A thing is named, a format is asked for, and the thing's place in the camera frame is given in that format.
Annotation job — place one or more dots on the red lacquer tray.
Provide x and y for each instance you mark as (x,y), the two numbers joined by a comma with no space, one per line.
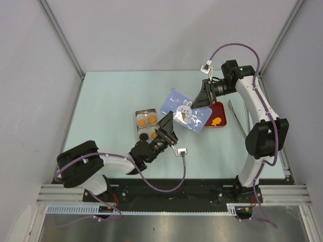
(218,110)

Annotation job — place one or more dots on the white paper cup back left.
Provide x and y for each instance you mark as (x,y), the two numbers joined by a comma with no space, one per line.
(140,116)

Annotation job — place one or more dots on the aluminium frame rail left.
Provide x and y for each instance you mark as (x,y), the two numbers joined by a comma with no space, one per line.
(57,194)

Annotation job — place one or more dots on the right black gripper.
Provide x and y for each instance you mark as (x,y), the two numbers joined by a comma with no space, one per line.
(205,98)

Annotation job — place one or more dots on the aluminium corner post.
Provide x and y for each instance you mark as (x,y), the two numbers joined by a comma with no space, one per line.
(282,34)
(61,37)

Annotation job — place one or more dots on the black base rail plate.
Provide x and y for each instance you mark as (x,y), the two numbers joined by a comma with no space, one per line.
(193,196)

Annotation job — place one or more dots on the white paper cup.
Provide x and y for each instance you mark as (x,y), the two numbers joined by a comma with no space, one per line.
(149,114)
(140,116)
(153,129)
(142,131)

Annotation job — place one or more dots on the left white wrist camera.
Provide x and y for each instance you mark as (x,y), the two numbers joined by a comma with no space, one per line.
(180,152)

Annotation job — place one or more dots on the metal tongs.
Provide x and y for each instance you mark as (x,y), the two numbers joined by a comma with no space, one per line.
(239,125)

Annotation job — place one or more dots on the orange flower cookie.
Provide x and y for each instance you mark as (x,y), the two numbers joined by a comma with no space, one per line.
(141,122)

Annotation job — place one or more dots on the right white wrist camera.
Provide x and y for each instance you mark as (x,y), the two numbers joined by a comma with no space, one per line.
(207,70)

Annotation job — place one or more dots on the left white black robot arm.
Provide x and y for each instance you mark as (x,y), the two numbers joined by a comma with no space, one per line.
(80,166)

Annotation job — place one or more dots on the white paper cup back right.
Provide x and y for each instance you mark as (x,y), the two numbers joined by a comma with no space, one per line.
(149,114)

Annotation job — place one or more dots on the silver tin lid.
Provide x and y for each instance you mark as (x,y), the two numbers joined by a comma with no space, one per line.
(183,113)

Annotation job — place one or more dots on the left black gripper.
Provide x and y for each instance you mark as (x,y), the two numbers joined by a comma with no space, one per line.
(165,130)

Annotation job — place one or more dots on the white paper cup front right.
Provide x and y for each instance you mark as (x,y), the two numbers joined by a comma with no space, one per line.
(153,129)

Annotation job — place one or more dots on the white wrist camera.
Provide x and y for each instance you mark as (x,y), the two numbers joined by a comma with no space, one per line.
(207,70)
(180,152)

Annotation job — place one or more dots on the white paper cup front left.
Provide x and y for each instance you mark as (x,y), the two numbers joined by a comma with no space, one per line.
(142,131)

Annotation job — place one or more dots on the aluminium corner post right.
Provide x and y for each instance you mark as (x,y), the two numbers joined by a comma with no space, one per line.
(282,34)

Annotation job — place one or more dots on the black round cookie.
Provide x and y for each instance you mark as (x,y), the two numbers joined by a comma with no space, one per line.
(143,137)

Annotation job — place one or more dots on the aluminium frame rail right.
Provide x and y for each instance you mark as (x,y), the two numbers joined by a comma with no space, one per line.
(285,195)

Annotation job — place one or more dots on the lavender cookie tin box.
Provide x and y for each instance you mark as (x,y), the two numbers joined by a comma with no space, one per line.
(145,112)

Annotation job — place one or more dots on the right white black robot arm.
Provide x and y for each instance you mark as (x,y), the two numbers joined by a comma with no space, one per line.
(269,132)

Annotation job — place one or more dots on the aluminium frame rail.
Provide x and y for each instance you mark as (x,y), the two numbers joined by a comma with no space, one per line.
(57,194)
(285,195)

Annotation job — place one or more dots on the orange fish cookie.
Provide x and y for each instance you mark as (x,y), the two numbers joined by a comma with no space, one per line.
(216,122)

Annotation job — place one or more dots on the aluminium corner post left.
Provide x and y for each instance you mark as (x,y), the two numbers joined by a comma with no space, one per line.
(61,37)

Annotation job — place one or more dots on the orange round cookie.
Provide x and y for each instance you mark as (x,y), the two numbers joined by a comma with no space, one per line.
(152,119)
(153,135)

